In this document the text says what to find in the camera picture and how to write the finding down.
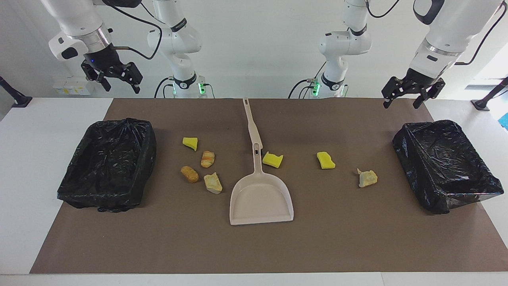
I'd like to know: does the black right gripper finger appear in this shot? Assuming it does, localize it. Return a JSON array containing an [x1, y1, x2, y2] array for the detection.
[[81, 62, 112, 93], [120, 62, 143, 95]]

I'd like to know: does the brown bread roll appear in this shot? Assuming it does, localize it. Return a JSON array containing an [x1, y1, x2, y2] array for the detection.
[[181, 166, 199, 184]]

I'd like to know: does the bin lined with black bag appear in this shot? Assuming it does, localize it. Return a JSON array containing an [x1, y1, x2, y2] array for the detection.
[[392, 120, 504, 215], [57, 118, 157, 213]]

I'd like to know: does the black base cable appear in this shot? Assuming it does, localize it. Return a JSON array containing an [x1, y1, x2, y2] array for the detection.
[[288, 62, 327, 99], [154, 77, 171, 99]]

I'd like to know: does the black stand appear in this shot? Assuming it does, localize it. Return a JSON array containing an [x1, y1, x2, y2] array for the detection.
[[471, 77, 508, 111], [0, 75, 33, 108]]

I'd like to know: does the beige hand brush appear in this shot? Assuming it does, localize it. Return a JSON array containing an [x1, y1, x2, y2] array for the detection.
[[242, 98, 263, 149]]

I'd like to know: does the pale bread chunk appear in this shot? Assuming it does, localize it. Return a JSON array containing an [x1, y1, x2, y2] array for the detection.
[[204, 172, 223, 195]]

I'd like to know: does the notched yellow sponge piece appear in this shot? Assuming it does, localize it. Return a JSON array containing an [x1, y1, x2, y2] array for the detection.
[[262, 151, 284, 169]]

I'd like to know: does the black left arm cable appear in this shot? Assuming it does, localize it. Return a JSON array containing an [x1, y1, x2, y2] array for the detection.
[[365, 0, 508, 66]]

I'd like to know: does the rectangular yellow sponge piece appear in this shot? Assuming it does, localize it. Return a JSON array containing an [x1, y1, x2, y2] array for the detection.
[[316, 151, 336, 170]]

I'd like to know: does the brown table mat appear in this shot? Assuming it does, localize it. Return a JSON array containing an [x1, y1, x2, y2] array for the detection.
[[30, 98, 508, 274]]

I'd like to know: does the white wall socket box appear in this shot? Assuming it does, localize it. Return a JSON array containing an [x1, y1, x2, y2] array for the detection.
[[52, 75, 95, 96]]

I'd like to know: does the beige plastic dustpan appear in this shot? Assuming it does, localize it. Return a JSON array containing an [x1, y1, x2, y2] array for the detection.
[[229, 143, 294, 226]]

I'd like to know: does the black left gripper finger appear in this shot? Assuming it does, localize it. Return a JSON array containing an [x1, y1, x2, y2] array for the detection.
[[381, 76, 406, 109], [413, 78, 446, 110]]

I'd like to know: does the torn orange-crust bread piece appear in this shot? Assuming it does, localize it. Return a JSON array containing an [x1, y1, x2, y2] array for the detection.
[[356, 168, 378, 188]]

